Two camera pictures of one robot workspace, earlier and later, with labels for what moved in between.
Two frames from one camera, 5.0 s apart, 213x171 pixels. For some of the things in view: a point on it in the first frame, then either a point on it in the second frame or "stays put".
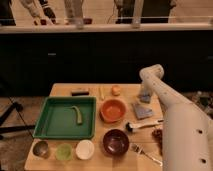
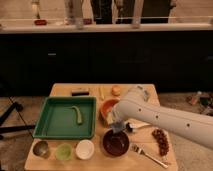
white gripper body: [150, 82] → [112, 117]
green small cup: [63, 151] stays put
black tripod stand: [4, 117] stays put
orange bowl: [113, 111] stays put
